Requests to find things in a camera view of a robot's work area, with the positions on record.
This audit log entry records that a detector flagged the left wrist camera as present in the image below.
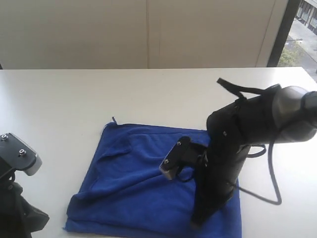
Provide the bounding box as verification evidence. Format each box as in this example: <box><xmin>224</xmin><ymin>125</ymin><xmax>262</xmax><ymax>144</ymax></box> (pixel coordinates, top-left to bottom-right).
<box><xmin>0</xmin><ymin>132</ymin><xmax>42</xmax><ymax>178</ymax></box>

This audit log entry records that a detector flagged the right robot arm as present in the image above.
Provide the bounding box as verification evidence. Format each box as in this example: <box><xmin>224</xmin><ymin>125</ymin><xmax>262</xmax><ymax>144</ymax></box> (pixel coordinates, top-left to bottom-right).
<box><xmin>191</xmin><ymin>78</ymin><xmax>317</xmax><ymax>227</ymax></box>

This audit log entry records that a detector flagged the blue microfiber towel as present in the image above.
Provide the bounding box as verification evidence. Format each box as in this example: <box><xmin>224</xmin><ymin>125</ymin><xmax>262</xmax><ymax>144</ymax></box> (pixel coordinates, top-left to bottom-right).
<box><xmin>64</xmin><ymin>121</ymin><xmax>242</xmax><ymax>238</ymax></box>

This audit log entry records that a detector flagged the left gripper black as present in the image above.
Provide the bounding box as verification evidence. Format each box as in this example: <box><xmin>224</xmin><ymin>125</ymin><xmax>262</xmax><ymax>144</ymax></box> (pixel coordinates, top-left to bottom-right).
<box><xmin>0</xmin><ymin>159</ymin><xmax>50</xmax><ymax>238</ymax></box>

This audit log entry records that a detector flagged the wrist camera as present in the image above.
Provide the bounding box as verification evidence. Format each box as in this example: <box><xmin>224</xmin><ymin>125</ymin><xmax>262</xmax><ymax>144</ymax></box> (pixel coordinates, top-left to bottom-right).
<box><xmin>0</xmin><ymin>132</ymin><xmax>42</xmax><ymax>178</ymax></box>
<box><xmin>159</xmin><ymin>136</ymin><xmax>191</xmax><ymax>180</ymax></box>

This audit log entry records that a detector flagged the dark window frame post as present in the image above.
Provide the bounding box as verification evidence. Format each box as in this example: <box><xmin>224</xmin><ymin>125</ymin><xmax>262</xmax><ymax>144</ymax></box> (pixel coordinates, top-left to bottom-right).
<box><xmin>267</xmin><ymin>0</ymin><xmax>300</xmax><ymax>67</ymax></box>

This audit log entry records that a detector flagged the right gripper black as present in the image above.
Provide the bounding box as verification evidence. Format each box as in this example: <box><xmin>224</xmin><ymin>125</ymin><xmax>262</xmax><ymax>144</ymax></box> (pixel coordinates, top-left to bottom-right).
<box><xmin>191</xmin><ymin>145</ymin><xmax>250</xmax><ymax>228</ymax></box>

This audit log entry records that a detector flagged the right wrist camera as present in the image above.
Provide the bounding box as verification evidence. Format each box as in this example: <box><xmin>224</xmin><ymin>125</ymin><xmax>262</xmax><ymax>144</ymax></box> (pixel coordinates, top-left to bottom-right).
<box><xmin>159</xmin><ymin>136</ymin><xmax>191</xmax><ymax>180</ymax></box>

